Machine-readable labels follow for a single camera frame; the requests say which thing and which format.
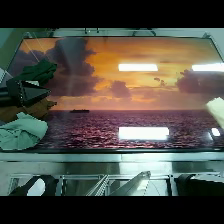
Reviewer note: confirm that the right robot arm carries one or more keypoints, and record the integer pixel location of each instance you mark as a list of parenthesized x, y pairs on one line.
[(200, 186)]

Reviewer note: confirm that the cream garment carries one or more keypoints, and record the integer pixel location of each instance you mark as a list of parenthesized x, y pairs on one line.
[(217, 110)]

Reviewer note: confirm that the dark green garment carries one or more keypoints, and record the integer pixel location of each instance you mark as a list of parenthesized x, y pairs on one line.
[(41, 71)]

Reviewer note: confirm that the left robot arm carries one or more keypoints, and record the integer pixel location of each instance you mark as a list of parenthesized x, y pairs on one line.
[(46, 186)]

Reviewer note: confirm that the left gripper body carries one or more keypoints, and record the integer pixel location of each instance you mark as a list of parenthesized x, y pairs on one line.
[(15, 93)]

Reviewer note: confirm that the brown garment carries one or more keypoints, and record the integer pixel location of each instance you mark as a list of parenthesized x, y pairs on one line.
[(31, 110)]

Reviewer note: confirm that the silver frame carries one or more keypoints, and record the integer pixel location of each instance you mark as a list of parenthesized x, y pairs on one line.
[(110, 166)]

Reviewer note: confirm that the pale green garment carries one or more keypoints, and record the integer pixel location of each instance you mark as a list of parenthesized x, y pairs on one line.
[(21, 133)]

